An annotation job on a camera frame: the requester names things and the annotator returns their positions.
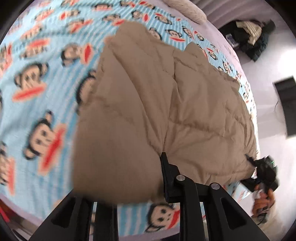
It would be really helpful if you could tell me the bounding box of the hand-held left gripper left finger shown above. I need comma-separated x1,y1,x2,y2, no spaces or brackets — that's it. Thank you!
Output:
30,189,119,241

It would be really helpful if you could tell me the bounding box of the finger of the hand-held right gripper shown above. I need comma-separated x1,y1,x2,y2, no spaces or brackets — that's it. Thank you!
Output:
245,154,258,168
240,176,259,193

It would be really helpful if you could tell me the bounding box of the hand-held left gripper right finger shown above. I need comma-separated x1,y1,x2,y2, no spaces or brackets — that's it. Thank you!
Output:
160,152,270,241

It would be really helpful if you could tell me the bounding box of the tan puffer jacket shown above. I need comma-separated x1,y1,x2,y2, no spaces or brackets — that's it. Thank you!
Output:
72,20,259,205

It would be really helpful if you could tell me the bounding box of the pile of dark clothes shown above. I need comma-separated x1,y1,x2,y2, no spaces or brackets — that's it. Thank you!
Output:
218,19,277,62

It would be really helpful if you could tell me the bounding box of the person's right hand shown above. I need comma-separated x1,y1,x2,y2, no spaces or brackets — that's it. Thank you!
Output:
252,188,276,218

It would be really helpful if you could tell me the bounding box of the black box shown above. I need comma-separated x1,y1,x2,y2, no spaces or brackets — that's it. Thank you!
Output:
274,76,296,136

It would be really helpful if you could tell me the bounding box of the monkey printed striped blanket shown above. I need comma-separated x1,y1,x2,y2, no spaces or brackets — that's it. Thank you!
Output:
0,0,258,237

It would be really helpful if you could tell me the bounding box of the round cream cushion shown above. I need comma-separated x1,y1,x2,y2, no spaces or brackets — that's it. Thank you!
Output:
165,0,207,25

